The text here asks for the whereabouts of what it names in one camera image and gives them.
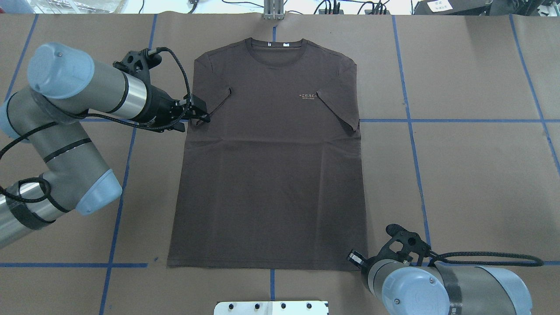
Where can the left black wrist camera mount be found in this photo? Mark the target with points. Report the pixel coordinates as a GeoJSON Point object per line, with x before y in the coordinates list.
{"type": "Point", "coordinates": [139, 63]}

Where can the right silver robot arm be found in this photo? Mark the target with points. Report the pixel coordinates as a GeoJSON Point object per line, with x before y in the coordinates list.
{"type": "Point", "coordinates": [405, 289]}

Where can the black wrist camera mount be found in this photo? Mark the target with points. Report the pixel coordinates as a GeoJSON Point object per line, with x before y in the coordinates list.
{"type": "Point", "coordinates": [139, 63]}
{"type": "Point", "coordinates": [404, 247]}

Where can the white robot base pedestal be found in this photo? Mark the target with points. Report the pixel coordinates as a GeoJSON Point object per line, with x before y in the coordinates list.
{"type": "Point", "coordinates": [272, 308]}

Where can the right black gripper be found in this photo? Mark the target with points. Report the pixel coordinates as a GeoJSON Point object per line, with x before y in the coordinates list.
{"type": "Point", "coordinates": [355, 258]}

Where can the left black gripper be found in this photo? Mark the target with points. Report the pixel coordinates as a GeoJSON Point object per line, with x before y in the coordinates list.
{"type": "Point", "coordinates": [160, 106]}

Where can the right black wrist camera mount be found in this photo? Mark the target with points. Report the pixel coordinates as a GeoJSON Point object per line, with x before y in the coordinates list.
{"type": "Point", "coordinates": [404, 247]}

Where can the aluminium frame post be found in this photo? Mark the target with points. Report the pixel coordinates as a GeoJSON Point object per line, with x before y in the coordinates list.
{"type": "Point", "coordinates": [274, 9]}

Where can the dark brown t-shirt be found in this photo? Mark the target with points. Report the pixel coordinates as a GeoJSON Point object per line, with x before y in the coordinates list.
{"type": "Point", "coordinates": [275, 179]}

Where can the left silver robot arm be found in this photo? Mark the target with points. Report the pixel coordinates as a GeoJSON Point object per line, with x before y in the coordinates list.
{"type": "Point", "coordinates": [66, 86]}

